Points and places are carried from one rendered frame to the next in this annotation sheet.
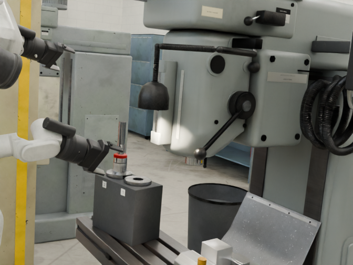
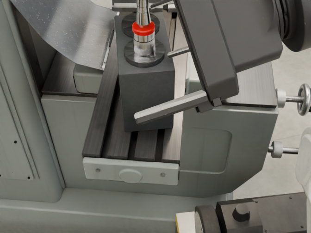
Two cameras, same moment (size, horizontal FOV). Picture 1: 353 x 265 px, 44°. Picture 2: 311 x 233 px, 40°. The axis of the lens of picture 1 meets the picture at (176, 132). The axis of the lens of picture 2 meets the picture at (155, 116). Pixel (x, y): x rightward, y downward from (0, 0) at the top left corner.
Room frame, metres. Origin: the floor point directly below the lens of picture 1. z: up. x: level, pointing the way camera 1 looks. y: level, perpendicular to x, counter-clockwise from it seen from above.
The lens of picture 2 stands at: (2.02, 0.68, 1.74)
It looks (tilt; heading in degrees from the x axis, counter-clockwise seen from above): 47 degrees down; 220
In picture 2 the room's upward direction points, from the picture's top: 1 degrees counter-clockwise
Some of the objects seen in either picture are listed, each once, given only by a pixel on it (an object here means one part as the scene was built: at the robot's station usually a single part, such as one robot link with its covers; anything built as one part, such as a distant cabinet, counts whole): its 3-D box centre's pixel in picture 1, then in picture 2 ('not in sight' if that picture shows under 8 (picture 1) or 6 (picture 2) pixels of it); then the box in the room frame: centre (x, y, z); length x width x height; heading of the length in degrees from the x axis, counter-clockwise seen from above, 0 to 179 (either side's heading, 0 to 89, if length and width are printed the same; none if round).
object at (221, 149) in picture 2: not in sight; (161, 127); (1.16, -0.03, 0.46); 0.80 x 0.30 x 0.60; 124
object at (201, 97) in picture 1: (201, 93); not in sight; (1.17, -0.06, 1.47); 0.21 x 0.19 x 0.32; 34
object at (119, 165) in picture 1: (120, 164); (144, 39); (1.48, 0.18, 1.18); 0.05 x 0.05 x 0.06
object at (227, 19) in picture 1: (219, 13); not in sight; (1.19, -0.09, 1.68); 0.34 x 0.24 x 0.10; 124
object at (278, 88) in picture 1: (254, 95); not in sight; (1.28, -0.22, 1.47); 0.24 x 0.19 x 0.26; 34
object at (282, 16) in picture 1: (261, 19); not in sight; (1.09, -0.18, 1.66); 0.12 x 0.04 x 0.04; 124
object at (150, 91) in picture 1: (154, 94); not in sight; (1.02, 0.06, 1.47); 0.07 x 0.07 x 0.06
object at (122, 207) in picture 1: (126, 204); (144, 69); (1.45, 0.15, 1.06); 0.22 x 0.12 x 0.20; 46
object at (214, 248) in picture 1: (216, 255); not in sight; (1.06, -0.13, 1.07); 0.06 x 0.05 x 0.06; 37
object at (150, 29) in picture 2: (120, 155); (143, 27); (1.48, 0.18, 1.22); 0.05 x 0.05 x 0.01
